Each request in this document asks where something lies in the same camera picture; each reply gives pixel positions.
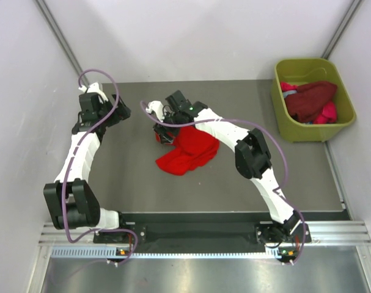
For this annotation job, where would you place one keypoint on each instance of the aluminium frame post left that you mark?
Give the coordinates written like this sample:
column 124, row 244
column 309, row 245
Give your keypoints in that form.
column 49, row 18

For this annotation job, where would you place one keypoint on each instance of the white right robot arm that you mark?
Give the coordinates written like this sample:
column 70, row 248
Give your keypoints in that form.
column 251, row 152

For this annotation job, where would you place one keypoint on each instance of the maroon shirt in bin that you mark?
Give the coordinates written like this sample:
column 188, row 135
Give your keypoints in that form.
column 307, row 103

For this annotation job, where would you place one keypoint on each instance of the olive green plastic bin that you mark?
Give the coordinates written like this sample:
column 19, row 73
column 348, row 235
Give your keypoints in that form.
column 303, row 71

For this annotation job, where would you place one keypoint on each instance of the aluminium frame post right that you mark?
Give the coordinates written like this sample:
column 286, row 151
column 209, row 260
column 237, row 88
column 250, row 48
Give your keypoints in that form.
column 342, row 26

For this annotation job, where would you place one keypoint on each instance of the aluminium frame post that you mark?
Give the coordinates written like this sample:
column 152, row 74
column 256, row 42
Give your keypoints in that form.
column 342, row 26
column 49, row 18

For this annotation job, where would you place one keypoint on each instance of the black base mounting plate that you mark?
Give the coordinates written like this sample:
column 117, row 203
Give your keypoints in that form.
column 207, row 232

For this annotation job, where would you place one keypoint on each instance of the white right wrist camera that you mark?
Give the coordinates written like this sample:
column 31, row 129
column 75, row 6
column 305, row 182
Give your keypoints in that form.
column 156, row 108

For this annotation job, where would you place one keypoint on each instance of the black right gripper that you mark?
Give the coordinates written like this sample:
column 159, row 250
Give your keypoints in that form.
column 162, row 132

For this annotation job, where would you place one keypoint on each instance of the pink shirt in bin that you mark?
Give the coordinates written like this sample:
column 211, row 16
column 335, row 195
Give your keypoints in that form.
column 327, row 115

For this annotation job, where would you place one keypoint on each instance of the red t shirt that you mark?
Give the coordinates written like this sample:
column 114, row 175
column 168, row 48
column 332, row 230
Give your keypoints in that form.
column 192, row 149

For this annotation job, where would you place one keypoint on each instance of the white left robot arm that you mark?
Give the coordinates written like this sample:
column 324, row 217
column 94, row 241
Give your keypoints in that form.
column 70, row 192

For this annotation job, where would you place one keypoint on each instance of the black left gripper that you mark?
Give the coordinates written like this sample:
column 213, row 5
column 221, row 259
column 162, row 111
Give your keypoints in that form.
column 121, row 113

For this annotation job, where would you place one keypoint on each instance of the aluminium front rail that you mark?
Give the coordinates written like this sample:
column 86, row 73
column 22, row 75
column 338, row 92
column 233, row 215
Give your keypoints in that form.
column 122, row 244

